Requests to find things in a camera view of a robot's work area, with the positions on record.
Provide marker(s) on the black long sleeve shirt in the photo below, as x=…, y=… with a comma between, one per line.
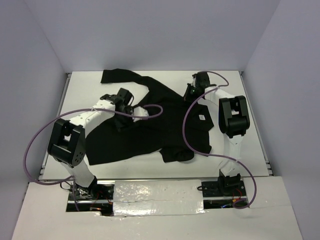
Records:
x=167, y=133

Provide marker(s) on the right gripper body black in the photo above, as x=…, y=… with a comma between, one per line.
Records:
x=192, y=94

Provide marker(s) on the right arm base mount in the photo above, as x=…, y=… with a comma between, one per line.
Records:
x=224, y=186

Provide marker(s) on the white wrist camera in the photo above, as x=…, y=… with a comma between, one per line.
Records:
x=140, y=112
x=195, y=80

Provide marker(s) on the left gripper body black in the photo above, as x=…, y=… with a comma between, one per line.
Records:
x=122, y=122

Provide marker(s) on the aluminium rail left edge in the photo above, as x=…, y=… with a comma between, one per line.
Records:
x=43, y=166

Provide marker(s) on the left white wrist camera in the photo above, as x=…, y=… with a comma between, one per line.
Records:
x=140, y=112

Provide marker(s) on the aluminium rail right edge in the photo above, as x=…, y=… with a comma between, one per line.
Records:
x=253, y=152

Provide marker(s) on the aluminium rail edge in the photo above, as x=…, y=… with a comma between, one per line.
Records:
x=43, y=166
x=253, y=152

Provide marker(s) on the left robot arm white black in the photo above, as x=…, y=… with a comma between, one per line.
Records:
x=67, y=144

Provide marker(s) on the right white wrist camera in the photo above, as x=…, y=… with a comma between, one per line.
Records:
x=195, y=80

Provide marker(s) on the white foam board front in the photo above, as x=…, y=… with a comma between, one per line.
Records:
x=43, y=216

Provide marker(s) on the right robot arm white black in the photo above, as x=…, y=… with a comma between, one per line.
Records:
x=233, y=119

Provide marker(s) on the silver foil sheet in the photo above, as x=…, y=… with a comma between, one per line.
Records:
x=157, y=198

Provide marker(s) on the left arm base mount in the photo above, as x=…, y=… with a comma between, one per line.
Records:
x=99, y=199

